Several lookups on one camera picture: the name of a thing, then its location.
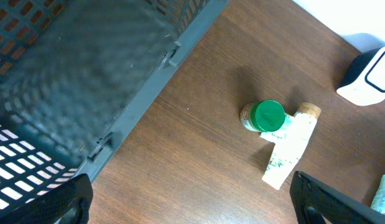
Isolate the green lid jar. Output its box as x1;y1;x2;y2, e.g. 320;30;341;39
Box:
239;100;286;133

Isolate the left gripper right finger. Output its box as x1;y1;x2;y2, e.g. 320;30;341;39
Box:
290;171;385;224

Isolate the teal wet wipes pack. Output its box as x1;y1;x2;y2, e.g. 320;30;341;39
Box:
371;174;385;215

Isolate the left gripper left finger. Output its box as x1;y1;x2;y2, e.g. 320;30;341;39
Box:
0;174;93;224

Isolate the white barcode scanner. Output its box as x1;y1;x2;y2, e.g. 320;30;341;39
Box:
336;47;385;106

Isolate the white tube with cork cap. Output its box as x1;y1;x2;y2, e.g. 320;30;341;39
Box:
262;102;322;190

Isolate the grey plastic mesh basket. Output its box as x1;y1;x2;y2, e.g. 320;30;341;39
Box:
0;0;226;217

